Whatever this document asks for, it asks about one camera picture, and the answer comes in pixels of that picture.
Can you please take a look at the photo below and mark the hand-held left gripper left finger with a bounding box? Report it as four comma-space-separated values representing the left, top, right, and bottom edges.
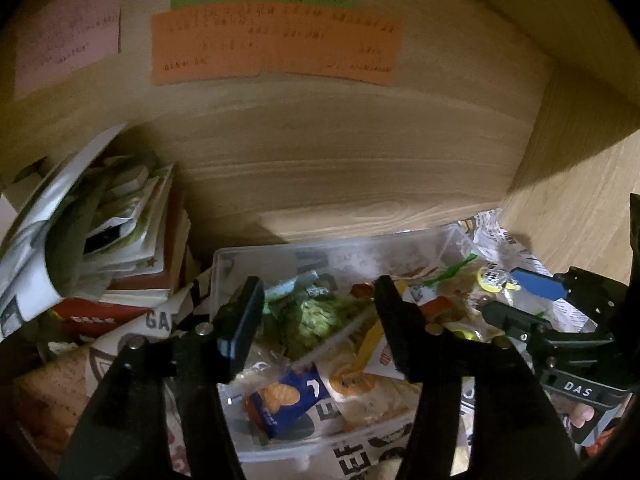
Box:
57, 275, 266, 480

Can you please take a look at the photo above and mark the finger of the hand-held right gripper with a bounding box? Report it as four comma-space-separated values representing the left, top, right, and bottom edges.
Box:
481, 301, 557, 346
511, 268, 572, 302

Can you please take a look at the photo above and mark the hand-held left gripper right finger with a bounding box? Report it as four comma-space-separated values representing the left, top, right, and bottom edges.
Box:
374, 275, 583, 480

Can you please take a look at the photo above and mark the silver blue snack packet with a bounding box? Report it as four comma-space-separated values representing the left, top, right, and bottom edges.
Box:
265, 270, 341, 302

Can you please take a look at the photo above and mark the green pea packet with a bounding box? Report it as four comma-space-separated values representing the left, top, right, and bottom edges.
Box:
262, 294, 362, 357

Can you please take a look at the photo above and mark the green yellow snack packet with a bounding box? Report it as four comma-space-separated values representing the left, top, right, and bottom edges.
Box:
425, 252, 481, 291

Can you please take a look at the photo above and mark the orange cracker packet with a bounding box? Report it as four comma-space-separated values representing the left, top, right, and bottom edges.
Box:
320, 350, 423, 432

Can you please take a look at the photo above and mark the clear plastic container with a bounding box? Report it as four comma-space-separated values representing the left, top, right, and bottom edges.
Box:
210, 225, 481, 466

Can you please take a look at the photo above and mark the blue chip packet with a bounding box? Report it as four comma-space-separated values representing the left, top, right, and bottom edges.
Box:
245, 365, 332, 441

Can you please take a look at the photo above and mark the person's right hand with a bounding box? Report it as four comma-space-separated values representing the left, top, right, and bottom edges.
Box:
560, 400, 623, 461

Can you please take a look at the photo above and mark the yellow white round packet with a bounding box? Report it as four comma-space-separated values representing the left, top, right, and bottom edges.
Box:
475, 265, 517, 294

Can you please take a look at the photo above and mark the stack of books and magazines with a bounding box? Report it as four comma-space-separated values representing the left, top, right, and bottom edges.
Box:
0, 122, 194, 342

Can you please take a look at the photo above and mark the orange sticky note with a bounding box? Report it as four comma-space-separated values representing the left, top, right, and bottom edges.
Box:
150, 4, 405, 86

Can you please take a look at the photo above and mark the pink sticky note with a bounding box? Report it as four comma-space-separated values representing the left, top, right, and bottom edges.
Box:
14, 0, 122, 98

